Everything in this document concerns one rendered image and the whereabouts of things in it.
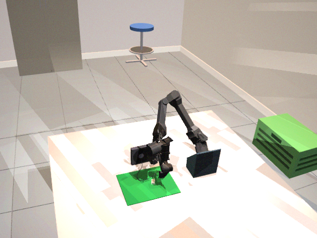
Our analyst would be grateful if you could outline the green circuit board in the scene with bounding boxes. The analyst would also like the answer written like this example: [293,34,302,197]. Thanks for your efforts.
[116,166,181,206]

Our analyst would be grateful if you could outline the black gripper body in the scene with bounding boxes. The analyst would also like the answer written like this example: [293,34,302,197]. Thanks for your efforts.
[159,151,173,173]

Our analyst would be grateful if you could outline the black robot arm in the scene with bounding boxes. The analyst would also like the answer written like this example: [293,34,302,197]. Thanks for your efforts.
[146,90,209,165]

